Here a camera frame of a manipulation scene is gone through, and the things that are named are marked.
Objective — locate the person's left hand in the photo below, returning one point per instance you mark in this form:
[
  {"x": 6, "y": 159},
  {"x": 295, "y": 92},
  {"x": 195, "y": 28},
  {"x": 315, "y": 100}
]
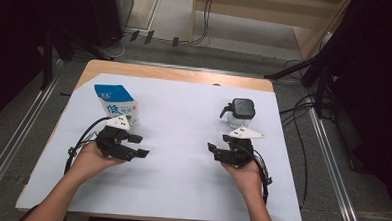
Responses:
[{"x": 88, "y": 162}]

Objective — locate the small black block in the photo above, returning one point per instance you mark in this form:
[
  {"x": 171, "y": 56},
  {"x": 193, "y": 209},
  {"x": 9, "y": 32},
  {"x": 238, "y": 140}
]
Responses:
[
  {"x": 134, "y": 35},
  {"x": 175, "y": 42},
  {"x": 149, "y": 37}
]

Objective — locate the blue and white bag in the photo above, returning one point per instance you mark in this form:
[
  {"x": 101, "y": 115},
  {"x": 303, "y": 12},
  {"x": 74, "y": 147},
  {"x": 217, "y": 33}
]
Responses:
[{"x": 112, "y": 102}]

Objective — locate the dark curtain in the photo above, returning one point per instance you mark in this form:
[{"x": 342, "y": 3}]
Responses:
[
  {"x": 14, "y": 32},
  {"x": 378, "y": 81}
]

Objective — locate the person's right hand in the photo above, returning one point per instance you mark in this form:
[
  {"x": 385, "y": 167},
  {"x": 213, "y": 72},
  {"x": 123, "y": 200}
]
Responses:
[{"x": 246, "y": 179}]

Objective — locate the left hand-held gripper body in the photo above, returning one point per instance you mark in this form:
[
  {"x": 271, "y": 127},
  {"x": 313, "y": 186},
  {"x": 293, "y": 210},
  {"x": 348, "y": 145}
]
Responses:
[{"x": 112, "y": 143}]

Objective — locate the white paper sheet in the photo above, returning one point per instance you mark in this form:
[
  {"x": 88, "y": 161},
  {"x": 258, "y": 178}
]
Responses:
[{"x": 174, "y": 176}]

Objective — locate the metal floor rail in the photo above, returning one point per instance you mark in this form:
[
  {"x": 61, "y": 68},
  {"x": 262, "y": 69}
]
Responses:
[
  {"x": 12, "y": 147},
  {"x": 335, "y": 180}
]

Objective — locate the light wooden shelf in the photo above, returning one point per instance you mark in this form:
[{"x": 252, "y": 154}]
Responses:
[{"x": 255, "y": 14}]

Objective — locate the black tripod stand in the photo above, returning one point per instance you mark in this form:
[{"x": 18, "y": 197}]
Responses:
[{"x": 320, "y": 89}]

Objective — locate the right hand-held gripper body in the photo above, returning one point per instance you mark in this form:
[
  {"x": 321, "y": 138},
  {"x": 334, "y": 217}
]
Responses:
[{"x": 237, "y": 152}]

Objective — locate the black metal stand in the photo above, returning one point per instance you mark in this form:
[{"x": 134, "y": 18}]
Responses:
[{"x": 47, "y": 60}]

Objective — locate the dark cabinet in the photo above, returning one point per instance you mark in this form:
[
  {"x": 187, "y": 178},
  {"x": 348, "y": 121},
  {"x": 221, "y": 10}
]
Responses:
[{"x": 104, "y": 16}]

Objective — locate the clear jar with black lid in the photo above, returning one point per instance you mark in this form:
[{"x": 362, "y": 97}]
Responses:
[{"x": 242, "y": 108}]

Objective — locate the wooden table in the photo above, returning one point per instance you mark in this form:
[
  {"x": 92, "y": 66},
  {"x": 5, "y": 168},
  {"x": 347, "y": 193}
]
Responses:
[{"x": 102, "y": 68}]

